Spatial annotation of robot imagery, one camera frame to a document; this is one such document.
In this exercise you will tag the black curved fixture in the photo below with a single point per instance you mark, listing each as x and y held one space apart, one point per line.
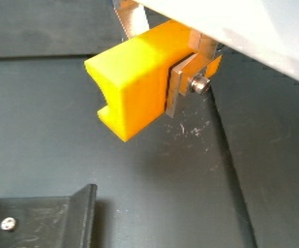
49 222

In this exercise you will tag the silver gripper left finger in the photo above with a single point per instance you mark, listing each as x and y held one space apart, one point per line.
133 17

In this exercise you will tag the orange arch block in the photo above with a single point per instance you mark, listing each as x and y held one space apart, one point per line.
132 73

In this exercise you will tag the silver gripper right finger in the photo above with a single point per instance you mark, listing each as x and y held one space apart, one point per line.
190 73

